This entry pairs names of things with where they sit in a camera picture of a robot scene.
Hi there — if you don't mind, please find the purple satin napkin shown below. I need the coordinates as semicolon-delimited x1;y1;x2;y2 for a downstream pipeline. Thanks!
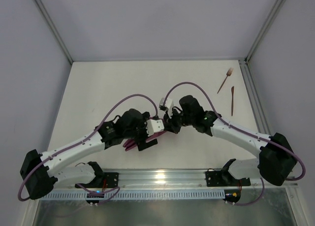
123;117;166;151

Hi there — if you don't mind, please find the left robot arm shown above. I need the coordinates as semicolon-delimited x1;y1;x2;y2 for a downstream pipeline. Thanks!
20;109;164;200

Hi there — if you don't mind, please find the slotted grey cable duct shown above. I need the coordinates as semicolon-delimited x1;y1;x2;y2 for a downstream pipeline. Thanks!
41;189;225;201

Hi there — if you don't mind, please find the right aluminium frame post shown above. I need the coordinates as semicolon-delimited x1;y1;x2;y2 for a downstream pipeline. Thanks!
245;0;286;64

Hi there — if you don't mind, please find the right controller board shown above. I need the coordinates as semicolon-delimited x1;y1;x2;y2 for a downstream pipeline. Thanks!
223;192;241;204

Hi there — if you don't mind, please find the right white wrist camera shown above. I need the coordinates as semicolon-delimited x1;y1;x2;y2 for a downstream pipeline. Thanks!
159;97;174;111

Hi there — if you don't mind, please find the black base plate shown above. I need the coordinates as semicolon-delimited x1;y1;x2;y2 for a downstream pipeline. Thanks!
81;172;119;189
205;169;251;187

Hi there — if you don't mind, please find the aluminium frame post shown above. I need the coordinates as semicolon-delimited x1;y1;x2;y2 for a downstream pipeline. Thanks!
33;0;74;65
245;0;286;64

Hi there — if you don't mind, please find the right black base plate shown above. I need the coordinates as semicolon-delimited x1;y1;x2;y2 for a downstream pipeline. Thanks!
205;169;251;187

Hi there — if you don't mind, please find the left controller board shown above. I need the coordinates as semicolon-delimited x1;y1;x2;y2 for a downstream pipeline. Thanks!
86;191;105;204

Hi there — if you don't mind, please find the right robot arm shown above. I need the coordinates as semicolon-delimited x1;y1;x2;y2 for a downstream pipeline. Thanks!
159;95;297;186

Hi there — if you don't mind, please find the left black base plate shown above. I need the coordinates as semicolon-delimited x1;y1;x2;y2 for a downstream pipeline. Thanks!
81;172;119;189

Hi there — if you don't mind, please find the aluminium front rail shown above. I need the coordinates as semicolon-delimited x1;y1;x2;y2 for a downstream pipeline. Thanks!
29;168;298;191

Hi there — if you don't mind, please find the left aluminium frame post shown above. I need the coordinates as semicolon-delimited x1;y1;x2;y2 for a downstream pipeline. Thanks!
33;0;74;65

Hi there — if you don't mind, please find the aluminium rail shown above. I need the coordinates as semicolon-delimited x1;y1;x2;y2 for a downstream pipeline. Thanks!
239;58;275;135
29;168;298;191

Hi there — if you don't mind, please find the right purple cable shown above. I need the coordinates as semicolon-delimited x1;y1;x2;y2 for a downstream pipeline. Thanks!
164;81;307;207

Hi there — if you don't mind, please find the right side aluminium rail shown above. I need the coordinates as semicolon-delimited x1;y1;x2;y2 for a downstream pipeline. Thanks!
239;58;275;135

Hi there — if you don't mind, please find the controller board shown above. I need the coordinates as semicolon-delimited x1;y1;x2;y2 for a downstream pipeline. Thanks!
86;191;105;204
223;192;241;204

